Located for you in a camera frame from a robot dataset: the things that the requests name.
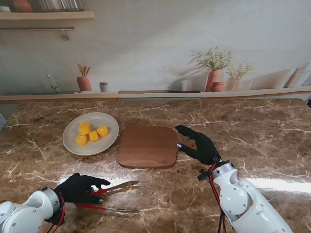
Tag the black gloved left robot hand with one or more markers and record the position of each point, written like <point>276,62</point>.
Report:
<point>75,189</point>

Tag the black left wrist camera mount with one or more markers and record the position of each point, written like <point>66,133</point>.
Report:
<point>54,218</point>

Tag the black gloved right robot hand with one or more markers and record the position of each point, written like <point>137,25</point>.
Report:
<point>206,150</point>

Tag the round cream plate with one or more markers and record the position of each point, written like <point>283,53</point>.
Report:
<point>107,145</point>

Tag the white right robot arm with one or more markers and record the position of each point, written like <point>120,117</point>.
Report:
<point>235,199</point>

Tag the yellow corn chunk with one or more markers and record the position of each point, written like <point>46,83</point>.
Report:
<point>85,132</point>
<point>81,140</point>
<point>93,136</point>
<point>84,125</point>
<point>102,131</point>

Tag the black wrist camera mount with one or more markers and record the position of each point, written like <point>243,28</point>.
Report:
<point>54,218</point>
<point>204,176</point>

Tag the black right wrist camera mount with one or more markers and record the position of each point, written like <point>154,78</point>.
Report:
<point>204,176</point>

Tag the brown wooden cutting board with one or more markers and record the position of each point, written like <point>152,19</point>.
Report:
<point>145,148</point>

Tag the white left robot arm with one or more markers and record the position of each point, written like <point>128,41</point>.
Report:
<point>24,216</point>

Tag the small black device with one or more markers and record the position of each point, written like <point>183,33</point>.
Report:
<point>309,103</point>

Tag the printed kitchen backdrop banner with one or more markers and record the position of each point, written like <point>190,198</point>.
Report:
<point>145,48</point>

